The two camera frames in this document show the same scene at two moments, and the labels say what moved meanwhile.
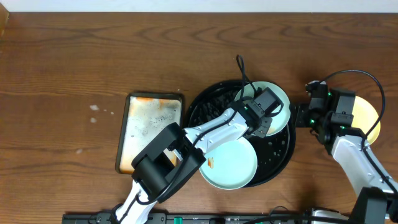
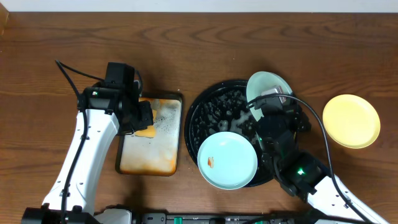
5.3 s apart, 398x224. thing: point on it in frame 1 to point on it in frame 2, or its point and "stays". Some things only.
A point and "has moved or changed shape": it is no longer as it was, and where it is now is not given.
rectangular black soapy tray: (145, 114) stays
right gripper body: (308, 117) to (297, 122)
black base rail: (192, 219) stays
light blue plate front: (231, 166) stays
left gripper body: (262, 125) to (145, 112)
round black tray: (274, 152) stays
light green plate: (279, 121) has moved or changed shape
